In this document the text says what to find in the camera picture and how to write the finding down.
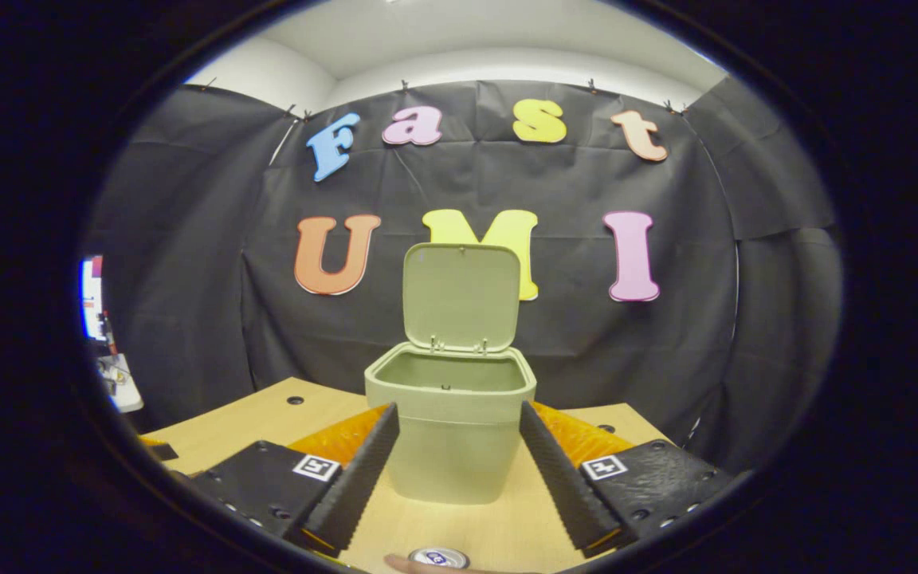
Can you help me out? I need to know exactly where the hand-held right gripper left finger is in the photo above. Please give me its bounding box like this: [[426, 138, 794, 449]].
[[188, 403, 401, 559]]

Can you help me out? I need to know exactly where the wooden desktop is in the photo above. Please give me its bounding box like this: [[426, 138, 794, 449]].
[[140, 377, 671, 574]]

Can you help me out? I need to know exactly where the black backdrop cloth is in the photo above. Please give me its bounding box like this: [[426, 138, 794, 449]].
[[84, 76, 844, 479]]

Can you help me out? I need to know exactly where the computer monitor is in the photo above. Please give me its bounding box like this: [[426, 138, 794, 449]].
[[79, 255, 107, 342]]

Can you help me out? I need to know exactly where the white side table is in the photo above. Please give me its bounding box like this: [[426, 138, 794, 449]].
[[96, 353, 144, 414]]

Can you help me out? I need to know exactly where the green desktop garbage bin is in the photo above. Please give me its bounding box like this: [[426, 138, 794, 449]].
[[364, 242, 538, 505]]

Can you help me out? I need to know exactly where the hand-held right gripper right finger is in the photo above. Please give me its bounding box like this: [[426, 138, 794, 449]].
[[520, 401, 751, 559]]

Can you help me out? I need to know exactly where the blue silver pop can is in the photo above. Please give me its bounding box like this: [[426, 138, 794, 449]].
[[409, 547, 472, 569]]

